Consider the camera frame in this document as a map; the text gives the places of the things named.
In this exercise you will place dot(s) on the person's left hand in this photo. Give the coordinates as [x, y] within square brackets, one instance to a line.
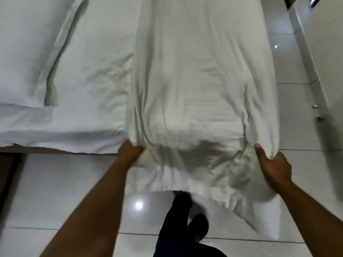
[128, 153]

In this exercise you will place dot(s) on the person's right hand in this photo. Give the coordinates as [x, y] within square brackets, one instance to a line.
[276, 168]

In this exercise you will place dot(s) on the person's left thumb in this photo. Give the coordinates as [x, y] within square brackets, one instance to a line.
[138, 149]

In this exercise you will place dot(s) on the person's right thumb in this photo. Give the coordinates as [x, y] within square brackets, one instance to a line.
[261, 153]

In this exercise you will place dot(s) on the person's right forearm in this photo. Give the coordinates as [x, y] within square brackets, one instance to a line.
[308, 211]

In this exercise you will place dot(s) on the person's left forearm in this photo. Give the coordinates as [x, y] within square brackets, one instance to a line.
[91, 214]

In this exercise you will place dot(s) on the white bed sheet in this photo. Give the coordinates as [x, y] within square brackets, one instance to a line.
[88, 85]

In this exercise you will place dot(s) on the person's dark trouser leg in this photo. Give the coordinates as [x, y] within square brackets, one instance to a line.
[178, 230]

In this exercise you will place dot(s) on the person's dark shoe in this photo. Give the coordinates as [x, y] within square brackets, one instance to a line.
[198, 226]

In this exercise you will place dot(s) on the white pillow with flap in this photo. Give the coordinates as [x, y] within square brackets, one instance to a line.
[40, 48]

